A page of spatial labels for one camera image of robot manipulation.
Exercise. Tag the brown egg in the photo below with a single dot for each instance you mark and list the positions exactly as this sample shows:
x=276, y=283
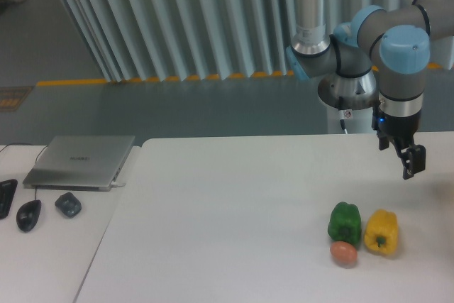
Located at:
x=344, y=253

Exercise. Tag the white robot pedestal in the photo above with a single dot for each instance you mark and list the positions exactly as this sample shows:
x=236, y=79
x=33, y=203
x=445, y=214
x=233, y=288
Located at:
x=349, y=121

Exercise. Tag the green bell pepper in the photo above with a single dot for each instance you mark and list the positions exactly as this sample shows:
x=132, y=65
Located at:
x=345, y=223

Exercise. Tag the black computer mouse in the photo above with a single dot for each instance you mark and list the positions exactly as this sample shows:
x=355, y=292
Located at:
x=28, y=214

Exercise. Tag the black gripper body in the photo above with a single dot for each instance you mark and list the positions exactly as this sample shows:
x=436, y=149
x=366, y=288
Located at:
x=399, y=120

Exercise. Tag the yellow bell pepper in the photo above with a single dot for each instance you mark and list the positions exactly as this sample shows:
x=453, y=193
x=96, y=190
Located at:
x=382, y=232

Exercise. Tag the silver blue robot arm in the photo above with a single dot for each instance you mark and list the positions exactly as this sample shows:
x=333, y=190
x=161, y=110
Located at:
x=376, y=61

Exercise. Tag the white laptop cable plug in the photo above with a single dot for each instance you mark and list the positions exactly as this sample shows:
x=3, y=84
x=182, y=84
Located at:
x=117, y=184

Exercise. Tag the dark grey small device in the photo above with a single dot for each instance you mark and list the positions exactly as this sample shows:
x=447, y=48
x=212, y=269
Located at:
x=69, y=205

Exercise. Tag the silver closed laptop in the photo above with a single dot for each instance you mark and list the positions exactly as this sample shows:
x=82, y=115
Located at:
x=80, y=162

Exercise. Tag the black keyboard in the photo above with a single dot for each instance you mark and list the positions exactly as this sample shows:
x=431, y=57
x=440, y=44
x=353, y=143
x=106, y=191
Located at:
x=7, y=192

